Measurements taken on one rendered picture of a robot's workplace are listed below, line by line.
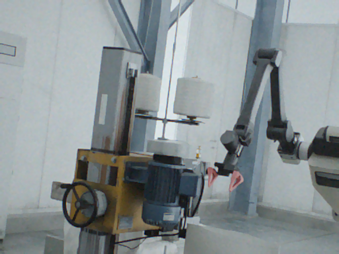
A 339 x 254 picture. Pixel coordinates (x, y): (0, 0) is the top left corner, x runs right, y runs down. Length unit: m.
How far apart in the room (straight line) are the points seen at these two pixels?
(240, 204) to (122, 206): 9.06
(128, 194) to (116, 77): 0.47
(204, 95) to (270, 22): 9.08
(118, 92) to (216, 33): 8.11
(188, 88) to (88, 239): 0.73
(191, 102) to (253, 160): 8.89
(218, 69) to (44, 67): 3.87
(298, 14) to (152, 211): 9.46
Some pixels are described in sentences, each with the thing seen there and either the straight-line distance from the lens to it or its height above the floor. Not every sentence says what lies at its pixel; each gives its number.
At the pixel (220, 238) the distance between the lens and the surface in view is 2.66.
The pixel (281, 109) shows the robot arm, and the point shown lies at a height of 1.62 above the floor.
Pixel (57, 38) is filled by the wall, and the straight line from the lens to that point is 7.77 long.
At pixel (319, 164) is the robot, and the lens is 2.88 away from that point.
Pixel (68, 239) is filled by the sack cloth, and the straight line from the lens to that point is 3.20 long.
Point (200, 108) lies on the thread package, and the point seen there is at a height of 1.56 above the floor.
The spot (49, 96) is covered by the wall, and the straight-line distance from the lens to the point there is 7.70.
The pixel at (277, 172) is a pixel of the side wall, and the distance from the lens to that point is 11.44.
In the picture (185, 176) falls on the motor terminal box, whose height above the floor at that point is 1.29.
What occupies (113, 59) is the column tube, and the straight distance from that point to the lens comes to 2.52.
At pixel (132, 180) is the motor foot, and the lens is 2.48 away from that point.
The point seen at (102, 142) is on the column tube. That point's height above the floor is 1.38.
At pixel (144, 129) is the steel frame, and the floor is 1.37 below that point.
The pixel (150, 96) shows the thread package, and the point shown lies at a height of 1.59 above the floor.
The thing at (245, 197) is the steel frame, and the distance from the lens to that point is 11.46.
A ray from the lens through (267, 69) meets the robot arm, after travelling 2.64.
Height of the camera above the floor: 1.49
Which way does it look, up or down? 3 degrees down
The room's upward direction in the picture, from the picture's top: 8 degrees clockwise
